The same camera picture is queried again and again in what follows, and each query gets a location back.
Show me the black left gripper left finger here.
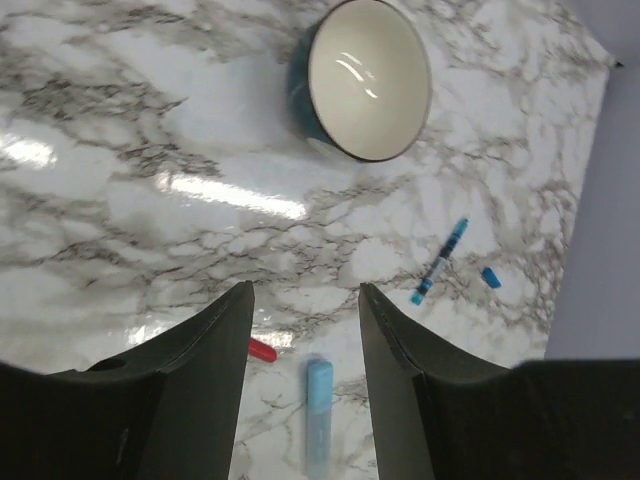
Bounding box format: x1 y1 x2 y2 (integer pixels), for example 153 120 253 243
1 281 254 479

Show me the small blue pen cap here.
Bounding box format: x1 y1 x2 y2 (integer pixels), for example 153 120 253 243
481 267 502 289

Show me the light blue highlighter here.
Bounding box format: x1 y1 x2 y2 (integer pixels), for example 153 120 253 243
306 359 334 479

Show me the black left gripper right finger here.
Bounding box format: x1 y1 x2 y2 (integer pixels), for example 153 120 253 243
359 283 639 479

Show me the dark teal bowl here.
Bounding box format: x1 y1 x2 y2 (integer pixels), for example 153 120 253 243
286 0 432 162

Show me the red pen cap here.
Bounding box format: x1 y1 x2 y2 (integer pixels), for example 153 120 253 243
248 338 278 363

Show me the blue patterned pen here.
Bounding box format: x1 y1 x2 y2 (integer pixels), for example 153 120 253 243
411 218 469 305

